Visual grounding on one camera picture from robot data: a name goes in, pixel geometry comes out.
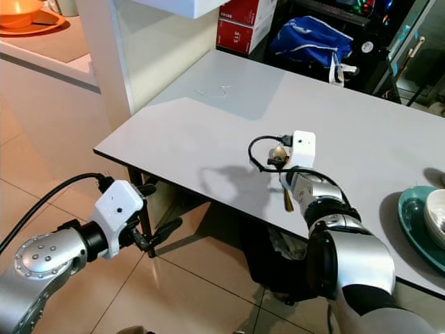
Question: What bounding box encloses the white bowl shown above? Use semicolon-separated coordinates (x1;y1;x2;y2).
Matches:
426;189;445;250

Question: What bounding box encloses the black bin bag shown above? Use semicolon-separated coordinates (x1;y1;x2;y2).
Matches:
240;212;318;300

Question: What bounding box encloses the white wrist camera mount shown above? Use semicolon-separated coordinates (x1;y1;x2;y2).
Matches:
289;130;316;171
94;180;145;260

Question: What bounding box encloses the red cardboard box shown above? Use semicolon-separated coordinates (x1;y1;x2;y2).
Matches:
216;19;272;55
219;0;275;25

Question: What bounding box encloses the orange bowl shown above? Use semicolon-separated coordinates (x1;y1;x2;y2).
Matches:
0;0;46;30

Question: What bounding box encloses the orange plate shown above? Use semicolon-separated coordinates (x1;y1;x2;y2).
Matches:
0;10;70;38

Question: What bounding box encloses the white kitchen counter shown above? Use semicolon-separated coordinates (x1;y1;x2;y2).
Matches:
0;31;133;175

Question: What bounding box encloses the metal door handle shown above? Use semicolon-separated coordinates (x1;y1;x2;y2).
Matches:
398;36;426;70

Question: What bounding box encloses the gold metal spoon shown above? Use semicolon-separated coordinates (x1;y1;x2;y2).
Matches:
270;145;297;213

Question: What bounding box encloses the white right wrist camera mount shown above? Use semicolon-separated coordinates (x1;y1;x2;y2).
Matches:
289;130;316;171

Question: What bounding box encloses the black computer case with lights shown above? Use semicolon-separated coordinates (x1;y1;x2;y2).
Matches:
285;0;401;30

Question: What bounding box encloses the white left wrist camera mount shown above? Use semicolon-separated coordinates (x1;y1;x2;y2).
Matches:
94;180;145;260

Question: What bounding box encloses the teal plate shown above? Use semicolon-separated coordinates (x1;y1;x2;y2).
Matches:
398;185;445;276

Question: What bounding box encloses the beige mug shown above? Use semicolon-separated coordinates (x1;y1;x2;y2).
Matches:
47;0;79;18

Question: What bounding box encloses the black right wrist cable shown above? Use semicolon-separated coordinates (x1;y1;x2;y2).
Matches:
248;134;345;202

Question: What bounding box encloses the blue bag with white strap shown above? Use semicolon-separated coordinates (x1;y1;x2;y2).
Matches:
269;15;359;86

